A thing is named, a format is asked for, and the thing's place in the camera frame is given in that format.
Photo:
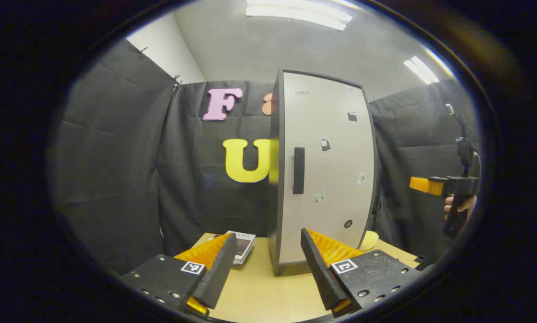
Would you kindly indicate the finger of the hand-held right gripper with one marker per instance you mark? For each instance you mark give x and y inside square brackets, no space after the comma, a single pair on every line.
[425,185]

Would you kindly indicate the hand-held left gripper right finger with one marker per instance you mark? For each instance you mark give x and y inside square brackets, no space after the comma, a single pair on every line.
[322,273]

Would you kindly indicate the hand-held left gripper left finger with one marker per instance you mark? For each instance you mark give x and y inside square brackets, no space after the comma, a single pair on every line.
[219,273]

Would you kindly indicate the dark grey cabinet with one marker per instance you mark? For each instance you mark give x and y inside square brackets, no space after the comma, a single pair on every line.
[274,224]

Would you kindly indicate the dark cover book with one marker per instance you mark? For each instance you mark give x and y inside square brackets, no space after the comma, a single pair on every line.
[244,244]

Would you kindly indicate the yellow rounded object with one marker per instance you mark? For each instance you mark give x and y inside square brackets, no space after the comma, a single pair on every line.
[370,240]

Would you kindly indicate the black flat clamp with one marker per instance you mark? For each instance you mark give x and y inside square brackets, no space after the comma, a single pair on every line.
[422,262]

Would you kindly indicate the black backdrop cloth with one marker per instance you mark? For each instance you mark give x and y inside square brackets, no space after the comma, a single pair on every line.
[116,157]

